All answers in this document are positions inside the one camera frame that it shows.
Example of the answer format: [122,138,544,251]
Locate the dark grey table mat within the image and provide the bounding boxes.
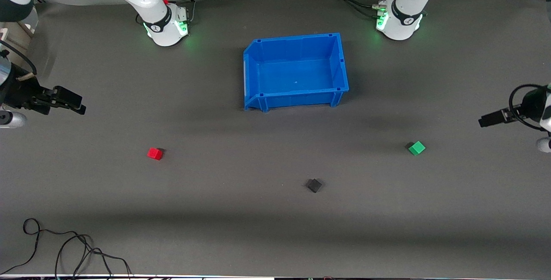
[0,0,551,277]

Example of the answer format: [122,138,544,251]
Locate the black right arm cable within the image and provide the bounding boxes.
[0,39,38,77]

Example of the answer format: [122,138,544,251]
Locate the loose thin black cable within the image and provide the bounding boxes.
[0,218,134,279]

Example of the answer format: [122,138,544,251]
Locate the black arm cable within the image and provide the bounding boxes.
[509,84,548,132]
[0,39,38,77]

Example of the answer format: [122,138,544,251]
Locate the blue plastic storage bin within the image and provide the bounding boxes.
[243,33,350,113]

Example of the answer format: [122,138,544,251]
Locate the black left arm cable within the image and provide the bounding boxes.
[509,84,548,132]

